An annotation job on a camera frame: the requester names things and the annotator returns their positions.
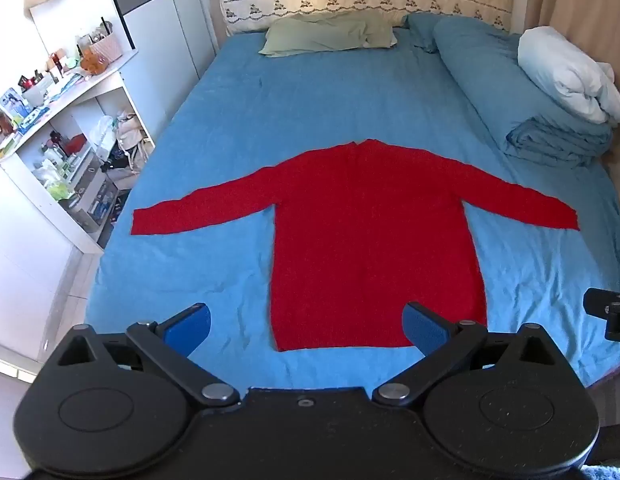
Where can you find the blue bedsheet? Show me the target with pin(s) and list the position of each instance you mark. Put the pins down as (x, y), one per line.
(239, 125)

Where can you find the beige curtain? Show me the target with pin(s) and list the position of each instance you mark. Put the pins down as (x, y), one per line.
(585, 0)

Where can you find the white pillow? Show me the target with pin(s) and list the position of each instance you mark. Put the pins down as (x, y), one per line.
(565, 72)

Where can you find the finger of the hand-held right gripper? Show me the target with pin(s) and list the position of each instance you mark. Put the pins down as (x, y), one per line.
(615, 310)

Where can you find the white and grey wardrobe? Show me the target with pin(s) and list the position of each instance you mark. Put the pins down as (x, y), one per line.
(159, 30)

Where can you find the red long-sleeved sweater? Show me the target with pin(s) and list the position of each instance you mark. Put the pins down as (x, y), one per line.
(370, 240)

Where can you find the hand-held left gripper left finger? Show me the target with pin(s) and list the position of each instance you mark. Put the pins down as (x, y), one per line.
(190, 329)

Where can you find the orange teddy bear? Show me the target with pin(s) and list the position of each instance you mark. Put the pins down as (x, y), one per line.
(93, 62)

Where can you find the pale green pillow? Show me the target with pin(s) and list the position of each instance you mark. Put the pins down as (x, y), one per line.
(320, 35)

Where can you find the brown bottle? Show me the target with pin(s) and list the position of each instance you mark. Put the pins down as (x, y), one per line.
(2, 122)

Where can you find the white shelf unit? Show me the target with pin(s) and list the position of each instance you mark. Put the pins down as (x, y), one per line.
(64, 110)

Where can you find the blue picture box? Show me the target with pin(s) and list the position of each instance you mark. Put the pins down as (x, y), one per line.
(14, 103)

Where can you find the blue folded duvet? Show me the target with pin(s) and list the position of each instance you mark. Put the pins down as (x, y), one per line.
(490, 85)

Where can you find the beige cloth bag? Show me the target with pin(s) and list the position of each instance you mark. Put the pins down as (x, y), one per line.
(129, 135)

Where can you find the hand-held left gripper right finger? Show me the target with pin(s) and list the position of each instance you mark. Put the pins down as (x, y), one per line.
(424, 330)

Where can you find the white plastic bag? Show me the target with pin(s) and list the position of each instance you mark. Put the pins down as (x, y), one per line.
(102, 132)

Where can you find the pink storage basket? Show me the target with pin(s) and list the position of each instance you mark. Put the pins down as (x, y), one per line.
(105, 46)

